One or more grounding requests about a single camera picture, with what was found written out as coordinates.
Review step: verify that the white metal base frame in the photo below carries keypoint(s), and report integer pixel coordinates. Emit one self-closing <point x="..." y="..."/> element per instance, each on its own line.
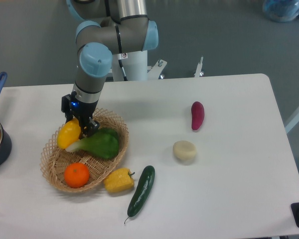
<point x="154" y="69"/>

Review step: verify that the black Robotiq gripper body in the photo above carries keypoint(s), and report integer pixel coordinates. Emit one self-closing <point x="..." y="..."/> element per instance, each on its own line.
<point x="82" y="111"/>

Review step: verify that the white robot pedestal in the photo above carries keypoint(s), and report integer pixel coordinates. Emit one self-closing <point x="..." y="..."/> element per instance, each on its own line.
<point x="133" y="57"/>

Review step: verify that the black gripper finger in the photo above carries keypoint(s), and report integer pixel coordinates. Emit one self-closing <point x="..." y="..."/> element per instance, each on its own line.
<point x="88" y="128"/>
<point x="66" y="107"/>

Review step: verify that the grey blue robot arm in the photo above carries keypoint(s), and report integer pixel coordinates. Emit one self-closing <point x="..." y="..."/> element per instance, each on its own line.
<point x="113" y="36"/>

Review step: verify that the yellow mango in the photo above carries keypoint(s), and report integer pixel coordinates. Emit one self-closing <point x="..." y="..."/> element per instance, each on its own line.
<point x="68" y="134"/>

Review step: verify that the yellow bell pepper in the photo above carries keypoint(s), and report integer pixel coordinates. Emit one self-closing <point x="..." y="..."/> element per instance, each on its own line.
<point x="119" y="180"/>

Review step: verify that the dark green cucumber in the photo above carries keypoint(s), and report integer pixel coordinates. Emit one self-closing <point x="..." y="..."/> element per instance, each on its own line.
<point x="142" y="191"/>

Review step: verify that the beige round bun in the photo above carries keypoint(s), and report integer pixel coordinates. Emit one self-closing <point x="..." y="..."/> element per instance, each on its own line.
<point x="184" y="151"/>

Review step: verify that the blue plastic bag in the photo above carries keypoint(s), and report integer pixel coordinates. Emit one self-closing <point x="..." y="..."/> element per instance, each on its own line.
<point x="281" y="10"/>

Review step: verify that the woven wicker basket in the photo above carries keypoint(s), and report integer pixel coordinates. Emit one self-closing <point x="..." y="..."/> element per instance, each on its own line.
<point x="55" y="160"/>

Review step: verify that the purple sweet potato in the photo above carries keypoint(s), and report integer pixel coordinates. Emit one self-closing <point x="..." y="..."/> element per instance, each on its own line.
<point x="198" y="114"/>

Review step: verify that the green bok choy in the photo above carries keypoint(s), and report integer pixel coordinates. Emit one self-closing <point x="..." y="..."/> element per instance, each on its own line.
<point x="103" y="144"/>

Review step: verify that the orange tangerine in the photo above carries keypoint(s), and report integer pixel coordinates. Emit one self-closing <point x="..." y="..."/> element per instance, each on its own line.
<point x="76" y="175"/>

